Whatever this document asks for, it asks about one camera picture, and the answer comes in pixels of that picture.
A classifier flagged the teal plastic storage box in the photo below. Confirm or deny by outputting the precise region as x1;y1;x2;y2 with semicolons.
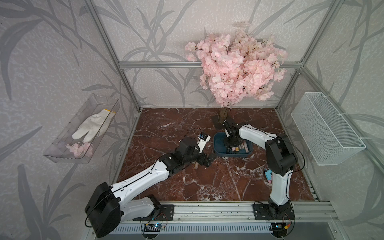
214;133;253;158

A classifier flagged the silver lipstick tube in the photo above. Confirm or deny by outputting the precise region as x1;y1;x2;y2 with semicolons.
243;142;249;153

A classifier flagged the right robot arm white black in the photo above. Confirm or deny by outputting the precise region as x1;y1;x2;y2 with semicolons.
223;119;297;206

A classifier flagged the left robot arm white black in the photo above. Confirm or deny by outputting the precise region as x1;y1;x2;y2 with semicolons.
85;134;215;238

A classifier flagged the pink cherry blossom tree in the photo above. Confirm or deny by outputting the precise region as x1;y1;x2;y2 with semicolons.
185;22;288;108

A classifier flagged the left green circuit board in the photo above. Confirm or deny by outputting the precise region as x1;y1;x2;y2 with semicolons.
143;223;168;232

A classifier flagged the white work glove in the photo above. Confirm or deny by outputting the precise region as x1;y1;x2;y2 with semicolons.
72;109;116;143

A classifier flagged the pink flower sprig on shelf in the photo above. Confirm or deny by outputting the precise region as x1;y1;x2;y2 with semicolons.
66;142;94;158

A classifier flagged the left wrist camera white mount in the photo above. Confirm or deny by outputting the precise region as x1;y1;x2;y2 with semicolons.
198;133;211;153

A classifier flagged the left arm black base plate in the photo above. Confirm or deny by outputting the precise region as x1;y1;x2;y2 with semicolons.
133;205;175;222

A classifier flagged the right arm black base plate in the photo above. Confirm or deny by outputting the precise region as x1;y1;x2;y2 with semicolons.
253;201;296;221

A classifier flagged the white wire mesh basket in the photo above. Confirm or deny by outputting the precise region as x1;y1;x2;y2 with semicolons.
291;92;366;166

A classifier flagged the right circuit board with wires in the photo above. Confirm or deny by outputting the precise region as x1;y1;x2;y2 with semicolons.
269;223;291;240

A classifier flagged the aluminium front rail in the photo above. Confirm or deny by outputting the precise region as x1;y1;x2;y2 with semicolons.
89;200;340;224

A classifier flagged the clear acrylic wall shelf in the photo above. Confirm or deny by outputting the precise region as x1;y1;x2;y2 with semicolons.
44;94;121;164

